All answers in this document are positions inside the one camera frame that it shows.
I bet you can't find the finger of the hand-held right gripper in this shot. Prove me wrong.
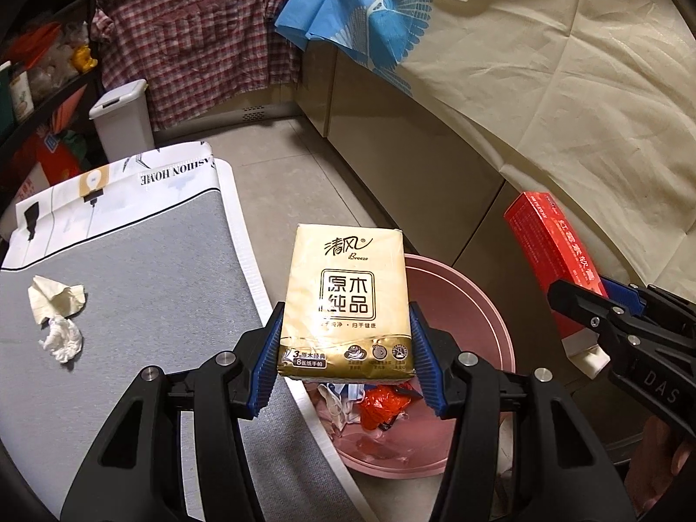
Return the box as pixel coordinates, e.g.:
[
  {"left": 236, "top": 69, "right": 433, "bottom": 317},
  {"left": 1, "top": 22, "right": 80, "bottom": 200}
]
[
  {"left": 546, "top": 279, "right": 626, "bottom": 338},
  {"left": 601, "top": 278, "right": 661, "bottom": 316}
]

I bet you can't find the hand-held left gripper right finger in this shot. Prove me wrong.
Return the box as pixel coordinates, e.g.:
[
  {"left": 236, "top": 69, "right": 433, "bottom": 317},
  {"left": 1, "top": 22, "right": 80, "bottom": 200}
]
[{"left": 408, "top": 301, "right": 637, "bottom": 522}]

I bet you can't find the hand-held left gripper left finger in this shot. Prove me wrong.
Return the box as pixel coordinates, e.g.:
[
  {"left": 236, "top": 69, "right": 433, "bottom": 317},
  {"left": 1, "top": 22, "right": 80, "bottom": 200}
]
[{"left": 60, "top": 301, "right": 286, "bottom": 522}]

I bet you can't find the orange plastic bag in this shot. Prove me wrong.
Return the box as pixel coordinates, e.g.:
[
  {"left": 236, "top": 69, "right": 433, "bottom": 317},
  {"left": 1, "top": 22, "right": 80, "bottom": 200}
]
[{"left": 359, "top": 383, "right": 417, "bottom": 430}]

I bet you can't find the red cardboard box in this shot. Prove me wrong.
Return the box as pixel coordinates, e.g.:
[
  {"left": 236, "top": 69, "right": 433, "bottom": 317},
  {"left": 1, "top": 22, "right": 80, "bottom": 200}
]
[{"left": 503, "top": 191, "right": 612, "bottom": 378}]

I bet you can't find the pink plastic bucket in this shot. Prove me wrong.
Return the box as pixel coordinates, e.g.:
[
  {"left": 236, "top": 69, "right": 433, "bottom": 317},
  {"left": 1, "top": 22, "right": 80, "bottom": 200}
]
[{"left": 296, "top": 253, "right": 517, "bottom": 479}]

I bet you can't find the cream tissue packet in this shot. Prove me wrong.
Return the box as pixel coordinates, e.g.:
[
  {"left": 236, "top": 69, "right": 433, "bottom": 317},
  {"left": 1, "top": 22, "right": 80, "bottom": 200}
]
[{"left": 275, "top": 223, "right": 417, "bottom": 382}]

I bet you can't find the person's right hand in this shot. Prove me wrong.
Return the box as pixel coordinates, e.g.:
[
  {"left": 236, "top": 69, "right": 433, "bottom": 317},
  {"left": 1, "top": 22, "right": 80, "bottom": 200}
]
[{"left": 625, "top": 418, "right": 696, "bottom": 512}]

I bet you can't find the grey printed table mat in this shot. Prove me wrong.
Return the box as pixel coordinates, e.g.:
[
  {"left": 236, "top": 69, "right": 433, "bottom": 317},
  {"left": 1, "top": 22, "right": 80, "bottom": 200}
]
[{"left": 0, "top": 141, "right": 381, "bottom": 522}]

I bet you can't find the white crumpled tissue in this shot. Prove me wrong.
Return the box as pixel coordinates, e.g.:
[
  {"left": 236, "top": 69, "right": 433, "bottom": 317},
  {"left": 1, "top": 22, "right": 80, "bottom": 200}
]
[{"left": 38, "top": 315, "right": 85, "bottom": 364}]

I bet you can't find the cream cloth cover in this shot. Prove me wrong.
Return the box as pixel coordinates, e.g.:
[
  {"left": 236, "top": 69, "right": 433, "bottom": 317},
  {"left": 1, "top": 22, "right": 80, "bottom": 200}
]
[{"left": 370, "top": 0, "right": 696, "bottom": 311}]

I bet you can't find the cream crumpled paper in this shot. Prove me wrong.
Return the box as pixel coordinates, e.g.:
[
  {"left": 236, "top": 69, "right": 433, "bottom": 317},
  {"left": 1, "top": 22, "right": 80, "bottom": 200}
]
[{"left": 27, "top": 274, "right": 89, "bottom": 327}]

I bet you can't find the white lidded bin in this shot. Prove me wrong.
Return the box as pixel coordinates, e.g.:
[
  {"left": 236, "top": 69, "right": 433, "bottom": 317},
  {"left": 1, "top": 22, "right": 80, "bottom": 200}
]
[{"left": 88, "top": 79, "right": 156, "bottom": 161}]

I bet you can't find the red printed bag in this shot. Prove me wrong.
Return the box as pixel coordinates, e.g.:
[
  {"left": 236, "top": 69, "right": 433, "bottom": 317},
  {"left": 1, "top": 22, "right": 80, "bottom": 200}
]
[{"left": 11, "top": 130, "right": 88, "bottom": 202}]

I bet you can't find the red plaid shirt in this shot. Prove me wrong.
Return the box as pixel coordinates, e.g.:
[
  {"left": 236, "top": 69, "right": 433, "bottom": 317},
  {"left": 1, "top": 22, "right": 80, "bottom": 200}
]
[{"left": 90, "top": 0, "right": 305, "bottom": 131}]

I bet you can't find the black shelf rack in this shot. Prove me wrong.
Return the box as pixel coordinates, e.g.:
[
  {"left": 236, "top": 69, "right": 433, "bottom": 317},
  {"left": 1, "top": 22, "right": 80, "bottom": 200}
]
[{"left": 0, "top": 0, "right": 107, "bottom": 186}]

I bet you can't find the blue patterned cloth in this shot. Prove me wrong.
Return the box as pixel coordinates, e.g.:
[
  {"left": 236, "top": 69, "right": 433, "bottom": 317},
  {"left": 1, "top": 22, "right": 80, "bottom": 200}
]
[{"left": 274, "top": 0, "right": 463, "bottom": 96}]

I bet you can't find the orange bag on shelf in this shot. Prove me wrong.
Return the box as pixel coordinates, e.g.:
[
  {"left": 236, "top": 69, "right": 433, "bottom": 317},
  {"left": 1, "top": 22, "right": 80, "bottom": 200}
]
[{"left": 16, "top": 24, "right": 63, "bottom": 58}]

